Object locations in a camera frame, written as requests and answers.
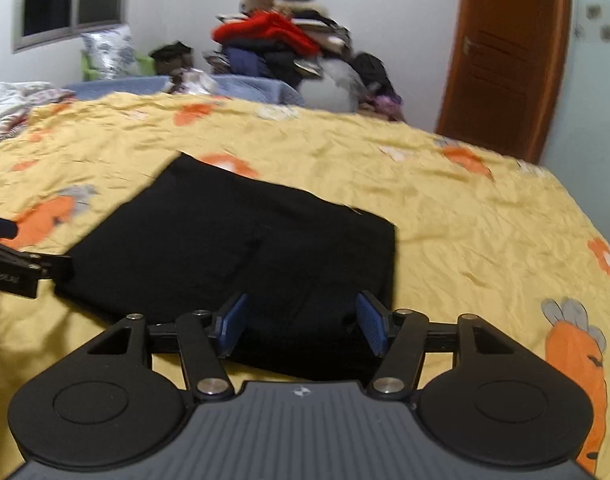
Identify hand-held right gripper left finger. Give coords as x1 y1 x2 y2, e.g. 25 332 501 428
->
87 292 249 401

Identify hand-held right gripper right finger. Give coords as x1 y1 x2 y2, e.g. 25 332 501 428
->
355 291 523 401

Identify black pants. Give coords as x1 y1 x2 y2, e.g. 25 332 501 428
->
54 152 397 385

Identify floral white cloth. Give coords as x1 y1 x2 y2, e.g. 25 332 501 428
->
0 81 76 153

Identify yellow carrot-print bedsheet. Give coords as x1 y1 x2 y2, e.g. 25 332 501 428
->
0 92 610 477

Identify patterned white pillow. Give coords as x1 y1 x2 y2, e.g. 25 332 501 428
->
81 26 138 81

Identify green chair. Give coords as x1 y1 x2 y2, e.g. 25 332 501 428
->
81 52 157 81

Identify blue blanket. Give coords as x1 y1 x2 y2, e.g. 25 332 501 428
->
65 74 306 107

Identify dark bag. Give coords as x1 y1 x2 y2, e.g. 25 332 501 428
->
149 41 195 77

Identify pile of clothes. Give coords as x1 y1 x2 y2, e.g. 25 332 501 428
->
202 0 403 122

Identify brown wooden door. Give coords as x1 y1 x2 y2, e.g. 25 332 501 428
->
435 0 572 165

